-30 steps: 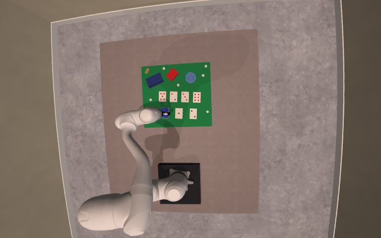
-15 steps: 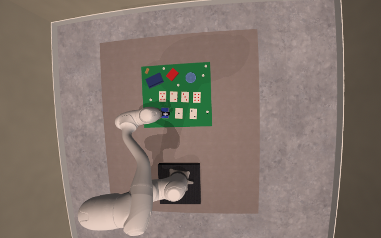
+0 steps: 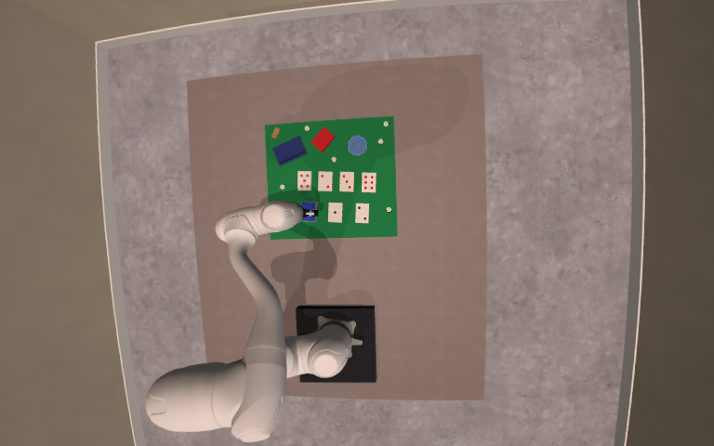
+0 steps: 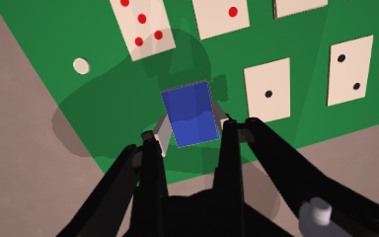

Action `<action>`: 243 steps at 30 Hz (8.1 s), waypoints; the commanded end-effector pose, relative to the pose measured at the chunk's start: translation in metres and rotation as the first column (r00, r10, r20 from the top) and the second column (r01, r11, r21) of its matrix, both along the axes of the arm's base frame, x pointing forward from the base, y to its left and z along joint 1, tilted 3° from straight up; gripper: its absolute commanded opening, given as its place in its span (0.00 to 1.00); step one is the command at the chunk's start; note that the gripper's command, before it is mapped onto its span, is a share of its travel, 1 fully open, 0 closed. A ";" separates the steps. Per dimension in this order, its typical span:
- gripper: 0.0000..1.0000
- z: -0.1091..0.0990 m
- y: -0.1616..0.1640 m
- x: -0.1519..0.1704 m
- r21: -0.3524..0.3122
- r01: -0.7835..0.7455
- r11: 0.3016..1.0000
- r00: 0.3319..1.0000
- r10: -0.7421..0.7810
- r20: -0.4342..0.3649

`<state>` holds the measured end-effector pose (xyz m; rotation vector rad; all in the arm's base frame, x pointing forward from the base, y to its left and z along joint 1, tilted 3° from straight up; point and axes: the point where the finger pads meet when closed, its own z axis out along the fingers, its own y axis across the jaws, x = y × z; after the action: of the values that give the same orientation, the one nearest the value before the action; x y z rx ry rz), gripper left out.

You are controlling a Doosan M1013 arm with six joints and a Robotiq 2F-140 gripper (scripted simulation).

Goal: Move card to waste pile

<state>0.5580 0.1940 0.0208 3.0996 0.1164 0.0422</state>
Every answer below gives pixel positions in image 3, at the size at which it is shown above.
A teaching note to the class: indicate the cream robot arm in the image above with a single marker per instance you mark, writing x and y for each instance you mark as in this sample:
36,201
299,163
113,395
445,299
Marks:
248,395

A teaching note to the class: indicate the blue flat round disc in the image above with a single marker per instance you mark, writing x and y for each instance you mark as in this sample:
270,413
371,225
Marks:
357,145

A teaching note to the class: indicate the red square block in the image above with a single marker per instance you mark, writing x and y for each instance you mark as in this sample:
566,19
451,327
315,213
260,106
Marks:
323,139

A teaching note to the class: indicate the beige card with black dots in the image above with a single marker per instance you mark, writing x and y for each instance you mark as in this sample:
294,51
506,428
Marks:
362,213

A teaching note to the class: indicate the dark blue book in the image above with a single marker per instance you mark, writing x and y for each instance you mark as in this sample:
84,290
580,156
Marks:
289,151

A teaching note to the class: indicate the green felt playing mat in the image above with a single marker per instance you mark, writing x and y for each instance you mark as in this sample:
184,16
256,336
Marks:
378,158

